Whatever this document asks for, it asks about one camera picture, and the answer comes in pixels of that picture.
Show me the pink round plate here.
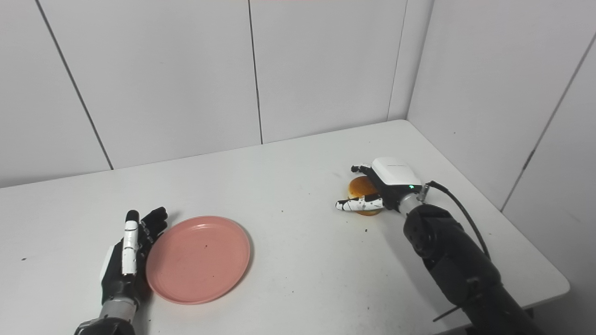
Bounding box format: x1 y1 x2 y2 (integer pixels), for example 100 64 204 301
146 215 251 305

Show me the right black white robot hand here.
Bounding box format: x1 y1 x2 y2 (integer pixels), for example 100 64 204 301
336 157 423 214

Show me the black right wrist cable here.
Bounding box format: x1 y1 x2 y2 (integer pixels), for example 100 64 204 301
419 181 492 261

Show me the toy hamburger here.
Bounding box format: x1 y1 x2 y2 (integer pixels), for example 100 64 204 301
348 176 383 216

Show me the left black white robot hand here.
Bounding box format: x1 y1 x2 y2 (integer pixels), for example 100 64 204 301
100 207 169 308

